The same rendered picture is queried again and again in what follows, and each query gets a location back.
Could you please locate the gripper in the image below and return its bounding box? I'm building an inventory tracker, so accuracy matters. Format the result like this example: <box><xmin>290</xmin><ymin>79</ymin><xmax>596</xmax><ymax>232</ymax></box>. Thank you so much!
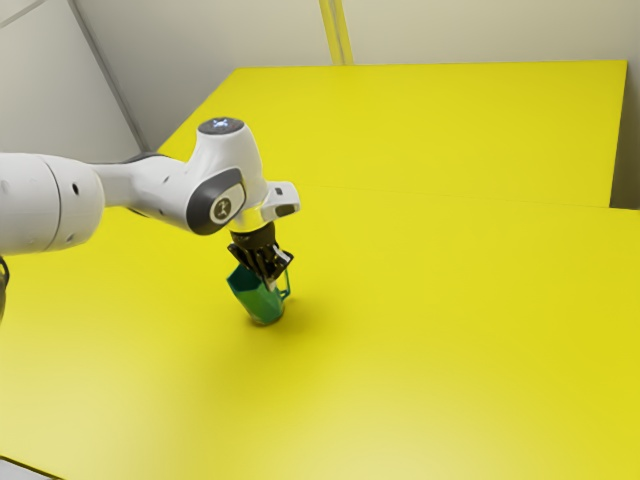
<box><xmin>226</xmin><ymin>224</ymin><xmax>295</xmax><ymax>292</ymax></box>

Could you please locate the teal faceted mug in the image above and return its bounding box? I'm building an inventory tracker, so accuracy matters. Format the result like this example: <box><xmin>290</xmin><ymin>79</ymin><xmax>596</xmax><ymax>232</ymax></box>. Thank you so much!
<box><xmin>226</xmin><ymin>264</ymin><xmax>292</xmax><ymax>326</ymax></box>

